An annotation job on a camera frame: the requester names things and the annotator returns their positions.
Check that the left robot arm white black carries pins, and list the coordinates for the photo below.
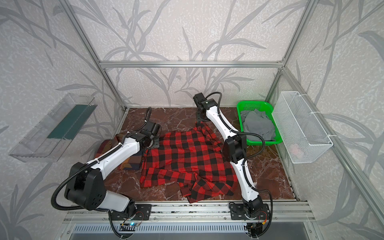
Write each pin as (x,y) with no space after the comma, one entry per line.
(86,188)

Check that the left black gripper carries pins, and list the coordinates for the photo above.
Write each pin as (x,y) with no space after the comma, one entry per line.
(154,141)

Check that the grey shirt in basket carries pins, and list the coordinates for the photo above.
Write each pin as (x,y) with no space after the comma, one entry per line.
(258,122)

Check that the green plastic basket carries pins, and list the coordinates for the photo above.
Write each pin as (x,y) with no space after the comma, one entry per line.
(263,107)

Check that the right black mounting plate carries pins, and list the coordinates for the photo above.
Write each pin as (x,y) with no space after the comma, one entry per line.
(238,212)

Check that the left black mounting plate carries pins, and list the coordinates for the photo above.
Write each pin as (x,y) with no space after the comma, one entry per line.
(139,212)

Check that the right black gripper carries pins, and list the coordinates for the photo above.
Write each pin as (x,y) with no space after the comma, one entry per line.
(199,118)

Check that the black mounting plate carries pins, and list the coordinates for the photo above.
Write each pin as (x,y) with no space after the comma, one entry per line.
(238,212)
(139,212)

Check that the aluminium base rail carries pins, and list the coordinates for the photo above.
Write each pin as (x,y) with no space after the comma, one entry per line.
(203,212)

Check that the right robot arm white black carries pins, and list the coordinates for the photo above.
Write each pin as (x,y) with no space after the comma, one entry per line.
(235,152)

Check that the red black plaid shirt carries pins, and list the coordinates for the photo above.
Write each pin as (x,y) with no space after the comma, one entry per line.
(194,160)

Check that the clear plastic wall tray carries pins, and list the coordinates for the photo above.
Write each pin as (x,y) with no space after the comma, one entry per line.
(50,138)

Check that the white wire mesh basket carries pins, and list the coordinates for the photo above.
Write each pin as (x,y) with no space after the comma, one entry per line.
(302,133)

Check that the folded multicolour plaid shirt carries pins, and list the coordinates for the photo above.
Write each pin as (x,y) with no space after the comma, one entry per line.
(123,154)

